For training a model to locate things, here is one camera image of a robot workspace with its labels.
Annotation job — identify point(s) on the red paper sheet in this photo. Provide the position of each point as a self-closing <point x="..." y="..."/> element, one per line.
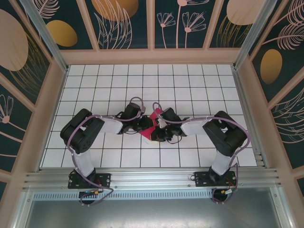
<point x="146" y="134"/>

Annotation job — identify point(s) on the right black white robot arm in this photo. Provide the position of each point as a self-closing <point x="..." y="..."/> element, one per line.
<point x="225" y="137"/>

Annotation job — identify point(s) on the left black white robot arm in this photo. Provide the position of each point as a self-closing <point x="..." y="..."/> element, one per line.
<point x="80" y="130"/>

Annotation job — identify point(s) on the grey metal sheet panel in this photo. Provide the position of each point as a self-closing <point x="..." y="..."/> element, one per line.
<point x="152" y="213"/>

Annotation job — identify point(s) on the small yellow power connector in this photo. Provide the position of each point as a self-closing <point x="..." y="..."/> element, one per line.
<point x="96" y="192"/>
<point x="223" y="191"/>

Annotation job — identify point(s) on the long aluminium mounting rail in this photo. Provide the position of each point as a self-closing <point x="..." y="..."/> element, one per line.
<point x="152" y="177"/>

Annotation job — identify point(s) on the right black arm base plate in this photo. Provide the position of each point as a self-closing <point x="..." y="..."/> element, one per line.
<point x="202" y="179"/>

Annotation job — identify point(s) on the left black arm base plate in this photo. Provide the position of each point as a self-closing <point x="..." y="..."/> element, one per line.
<point x="104" y="178"/>

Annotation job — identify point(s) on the aluminium side rail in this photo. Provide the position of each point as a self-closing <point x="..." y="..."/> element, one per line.
<point x="241" y="83"/>

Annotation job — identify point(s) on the aluminium corner post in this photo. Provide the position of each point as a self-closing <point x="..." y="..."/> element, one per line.
<point x="253" y="35"/>
<point x="45" y="35"/>

